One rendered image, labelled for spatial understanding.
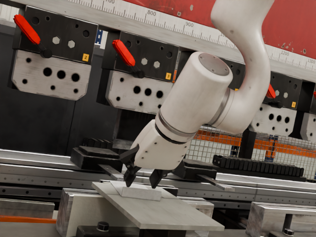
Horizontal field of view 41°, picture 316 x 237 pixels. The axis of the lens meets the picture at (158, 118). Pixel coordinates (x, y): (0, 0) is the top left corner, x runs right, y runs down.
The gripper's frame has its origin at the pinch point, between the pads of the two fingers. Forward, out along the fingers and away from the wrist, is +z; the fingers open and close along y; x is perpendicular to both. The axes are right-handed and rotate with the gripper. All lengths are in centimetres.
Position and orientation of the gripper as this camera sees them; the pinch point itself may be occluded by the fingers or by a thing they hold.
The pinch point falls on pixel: (142, 177)
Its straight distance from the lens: 93.0
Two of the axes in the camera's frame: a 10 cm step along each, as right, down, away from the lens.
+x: 2.4, 7.0, -6.7
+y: -8.8, -1.3, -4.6
